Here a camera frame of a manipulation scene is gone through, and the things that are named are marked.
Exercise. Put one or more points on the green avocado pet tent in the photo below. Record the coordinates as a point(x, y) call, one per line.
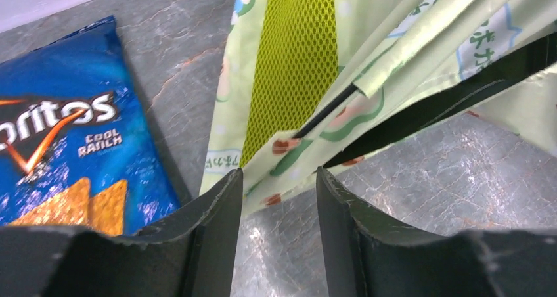
point(415, 63)

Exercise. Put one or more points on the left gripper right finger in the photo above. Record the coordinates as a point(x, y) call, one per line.
point(369, 253)

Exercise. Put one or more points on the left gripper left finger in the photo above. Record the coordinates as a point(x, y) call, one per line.
point(188, 253)

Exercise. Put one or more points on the blue Doritos chip bag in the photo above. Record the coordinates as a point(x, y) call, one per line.
point(75, 145)

